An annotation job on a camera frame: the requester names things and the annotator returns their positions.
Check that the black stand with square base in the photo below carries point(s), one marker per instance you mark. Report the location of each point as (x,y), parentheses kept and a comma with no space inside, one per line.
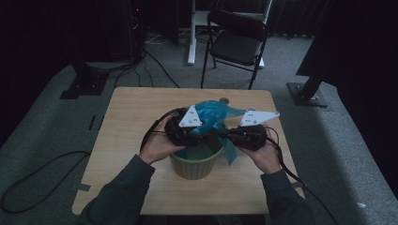
(84,87)

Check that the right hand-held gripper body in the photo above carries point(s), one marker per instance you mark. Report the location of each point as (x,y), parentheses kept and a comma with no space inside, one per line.
(250,137)

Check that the black folding chair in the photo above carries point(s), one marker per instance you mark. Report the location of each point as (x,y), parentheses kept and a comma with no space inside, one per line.
(237,47)

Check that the green plastic trash bin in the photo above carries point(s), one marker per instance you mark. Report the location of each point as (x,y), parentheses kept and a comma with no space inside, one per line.
(195,170)

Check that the black post with base plate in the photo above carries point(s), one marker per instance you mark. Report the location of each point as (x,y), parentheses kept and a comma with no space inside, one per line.
(308,90)

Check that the person's left hand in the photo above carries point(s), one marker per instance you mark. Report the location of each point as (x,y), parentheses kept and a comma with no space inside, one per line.
(156,143)

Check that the blue plastic bag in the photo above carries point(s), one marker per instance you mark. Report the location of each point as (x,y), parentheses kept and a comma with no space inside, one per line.
(216,114)

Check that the dark equipment rack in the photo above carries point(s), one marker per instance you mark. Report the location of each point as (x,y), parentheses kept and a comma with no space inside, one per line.
(137,31)

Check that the round table grommet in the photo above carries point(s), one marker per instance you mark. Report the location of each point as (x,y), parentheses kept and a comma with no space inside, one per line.
(224,99)

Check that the black curtain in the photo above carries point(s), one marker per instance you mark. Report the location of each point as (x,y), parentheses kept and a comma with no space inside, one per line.
(359,47)

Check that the person's right hand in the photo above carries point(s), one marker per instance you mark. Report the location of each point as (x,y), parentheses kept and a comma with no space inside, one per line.
(267,157)

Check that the white paper scrap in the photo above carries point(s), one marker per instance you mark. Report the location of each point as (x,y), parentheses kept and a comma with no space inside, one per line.
(360,205)

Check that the grey tape piece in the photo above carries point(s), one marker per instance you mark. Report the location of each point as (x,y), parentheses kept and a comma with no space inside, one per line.
(84,187)
(297,185)

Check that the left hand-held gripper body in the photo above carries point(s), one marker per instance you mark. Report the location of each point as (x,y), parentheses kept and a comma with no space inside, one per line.
(183,134)

